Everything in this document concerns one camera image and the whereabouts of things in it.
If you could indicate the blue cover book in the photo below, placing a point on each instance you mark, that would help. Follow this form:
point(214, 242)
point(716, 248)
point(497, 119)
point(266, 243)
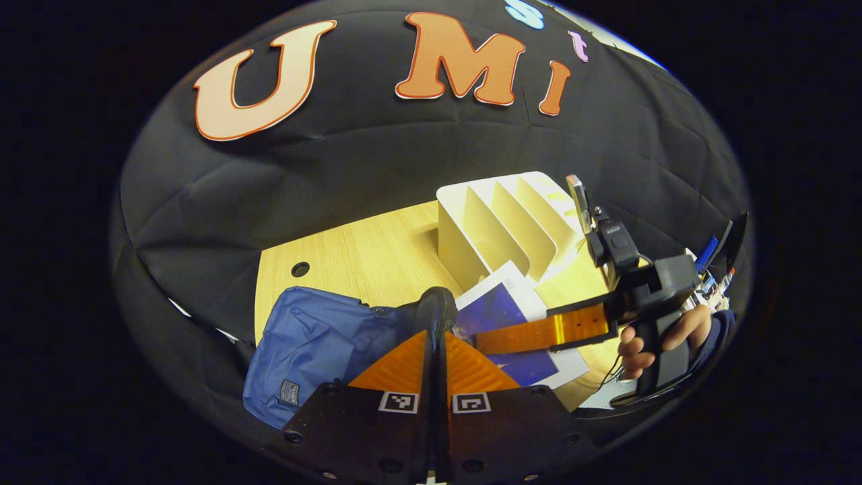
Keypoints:
point(495, 306)

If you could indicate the black monitor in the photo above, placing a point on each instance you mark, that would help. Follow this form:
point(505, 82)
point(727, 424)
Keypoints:
point(735, 242)

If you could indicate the white bookshelf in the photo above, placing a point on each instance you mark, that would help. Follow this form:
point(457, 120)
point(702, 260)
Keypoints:
point(471, 229)

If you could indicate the blue schoolbag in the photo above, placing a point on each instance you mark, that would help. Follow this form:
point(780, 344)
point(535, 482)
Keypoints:
point(310, 343)

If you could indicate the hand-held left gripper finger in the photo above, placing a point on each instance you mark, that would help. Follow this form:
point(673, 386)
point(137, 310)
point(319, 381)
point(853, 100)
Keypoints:
point(444, 438)
point(428, 438)

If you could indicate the cluttered white side table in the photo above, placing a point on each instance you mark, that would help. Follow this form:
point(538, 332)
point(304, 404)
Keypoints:
point(714, 286)

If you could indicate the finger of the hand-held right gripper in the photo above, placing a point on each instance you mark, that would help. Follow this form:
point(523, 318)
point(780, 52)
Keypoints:
point(539, 330)

